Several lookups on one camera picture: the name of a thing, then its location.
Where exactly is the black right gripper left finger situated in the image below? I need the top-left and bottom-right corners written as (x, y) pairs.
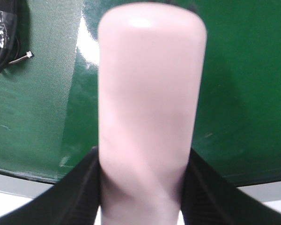
top-left (0, 147), bottom-right (100, 225)

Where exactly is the black cable bundle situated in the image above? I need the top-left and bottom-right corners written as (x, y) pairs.
top-left (0, 0), bottom-right (35, 76)

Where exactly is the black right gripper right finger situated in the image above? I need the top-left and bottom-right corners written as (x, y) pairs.
top-left (181, 150), bottom-right (281, 225)

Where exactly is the pink plastic hand broom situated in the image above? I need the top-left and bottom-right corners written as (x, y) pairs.
top-left (98, 2), bottom-right (207, 225)

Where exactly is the white outer conveyor rim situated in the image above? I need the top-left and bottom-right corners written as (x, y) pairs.
top-left (0, 174), bottom-right (281, 217)

